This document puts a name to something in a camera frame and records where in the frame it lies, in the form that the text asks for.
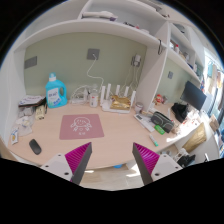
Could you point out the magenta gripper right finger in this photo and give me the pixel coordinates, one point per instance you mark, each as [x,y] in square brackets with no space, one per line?
[153,166]

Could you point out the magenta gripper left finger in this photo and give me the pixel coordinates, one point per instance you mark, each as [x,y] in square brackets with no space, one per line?
[70,166]

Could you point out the pink mouse pad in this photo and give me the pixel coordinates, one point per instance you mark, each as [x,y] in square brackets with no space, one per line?
[81,126]

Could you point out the green marker pen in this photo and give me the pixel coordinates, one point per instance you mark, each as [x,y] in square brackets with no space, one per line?
[153,140]

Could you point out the green small box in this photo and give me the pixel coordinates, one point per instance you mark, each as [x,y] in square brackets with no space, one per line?
[159,129]

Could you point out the black pencil case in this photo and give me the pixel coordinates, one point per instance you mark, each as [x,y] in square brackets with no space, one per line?
[164,122]

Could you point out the white power strip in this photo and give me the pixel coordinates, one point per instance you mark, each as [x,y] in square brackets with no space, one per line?
[75,100]

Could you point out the black bag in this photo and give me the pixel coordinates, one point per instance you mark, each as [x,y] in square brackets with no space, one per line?
[180,111]

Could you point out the white wifi router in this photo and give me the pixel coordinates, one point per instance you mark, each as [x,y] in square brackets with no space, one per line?
[105,99]

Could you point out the gold foil bag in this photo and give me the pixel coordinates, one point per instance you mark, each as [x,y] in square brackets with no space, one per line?
[120,103]

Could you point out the blue detergent bottle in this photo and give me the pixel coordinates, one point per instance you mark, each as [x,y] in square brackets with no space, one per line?
[56,92]

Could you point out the small snack packet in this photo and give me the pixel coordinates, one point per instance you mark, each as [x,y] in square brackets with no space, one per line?
[14,135]

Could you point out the black computer monitor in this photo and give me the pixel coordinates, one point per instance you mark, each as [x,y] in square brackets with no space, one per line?
[193,96]

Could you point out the white charger with cable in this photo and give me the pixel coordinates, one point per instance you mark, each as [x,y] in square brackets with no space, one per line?
[136,60]

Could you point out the grey wall socket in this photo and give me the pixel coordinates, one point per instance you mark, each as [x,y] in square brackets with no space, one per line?
[93,54]

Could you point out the white wall shelf unit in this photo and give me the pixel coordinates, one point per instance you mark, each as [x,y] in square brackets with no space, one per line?
[165,31]

